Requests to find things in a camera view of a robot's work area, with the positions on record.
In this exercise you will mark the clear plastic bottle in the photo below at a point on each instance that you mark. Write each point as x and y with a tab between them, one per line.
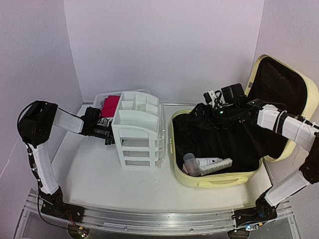
191	165

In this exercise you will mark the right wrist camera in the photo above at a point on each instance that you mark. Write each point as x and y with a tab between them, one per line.
213	98

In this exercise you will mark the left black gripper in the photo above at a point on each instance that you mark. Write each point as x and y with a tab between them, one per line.
109	137

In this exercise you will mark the white toothpaste box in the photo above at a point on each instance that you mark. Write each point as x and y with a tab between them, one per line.
225	163

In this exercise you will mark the white lotion tube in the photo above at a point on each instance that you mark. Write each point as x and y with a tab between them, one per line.
207	161

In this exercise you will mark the pale yellow hard-shell suitcase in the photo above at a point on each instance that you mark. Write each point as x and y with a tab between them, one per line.
271	80

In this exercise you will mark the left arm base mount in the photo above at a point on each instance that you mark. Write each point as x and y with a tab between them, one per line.
53	205

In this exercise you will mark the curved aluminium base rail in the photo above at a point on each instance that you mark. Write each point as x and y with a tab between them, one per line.
38	220

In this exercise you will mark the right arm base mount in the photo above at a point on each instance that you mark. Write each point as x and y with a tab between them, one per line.
260	213

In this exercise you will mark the white perforated plastic basket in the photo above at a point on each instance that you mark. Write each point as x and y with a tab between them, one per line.
99	99

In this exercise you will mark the white plastic drawer organizer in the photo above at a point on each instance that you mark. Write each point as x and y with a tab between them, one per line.
138	131

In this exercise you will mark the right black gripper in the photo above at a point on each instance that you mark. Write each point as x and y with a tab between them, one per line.
200	109

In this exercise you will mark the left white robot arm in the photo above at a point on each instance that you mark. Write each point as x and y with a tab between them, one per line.
34	126

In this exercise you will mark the red shirt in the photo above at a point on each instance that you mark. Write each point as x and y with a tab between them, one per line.
109	106

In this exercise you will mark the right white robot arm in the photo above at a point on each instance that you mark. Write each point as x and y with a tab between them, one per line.
275	117

